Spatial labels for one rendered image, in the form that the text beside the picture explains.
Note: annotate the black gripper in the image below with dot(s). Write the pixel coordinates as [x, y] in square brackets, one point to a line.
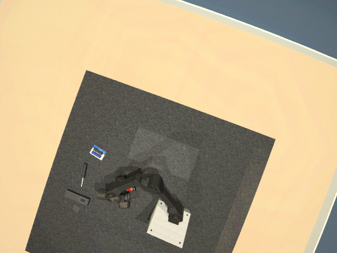
[123, 204]

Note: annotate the black rectangular bar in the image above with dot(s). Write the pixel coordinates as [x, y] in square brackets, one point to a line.
[77, 197]

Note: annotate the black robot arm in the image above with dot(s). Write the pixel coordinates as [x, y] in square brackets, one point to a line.
[155, 186]

